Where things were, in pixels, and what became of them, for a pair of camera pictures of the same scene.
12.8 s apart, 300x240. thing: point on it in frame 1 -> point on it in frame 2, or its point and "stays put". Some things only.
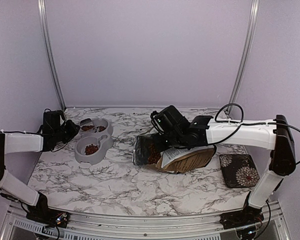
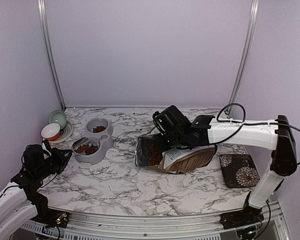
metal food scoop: [87, 121] -> [80, 144]
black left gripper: [74, 128] -> [63, 160]
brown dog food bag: [149, 151] stays put
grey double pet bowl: [93, 147] stays put
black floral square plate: [239, 170] stays put
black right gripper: [160, 146] stays put
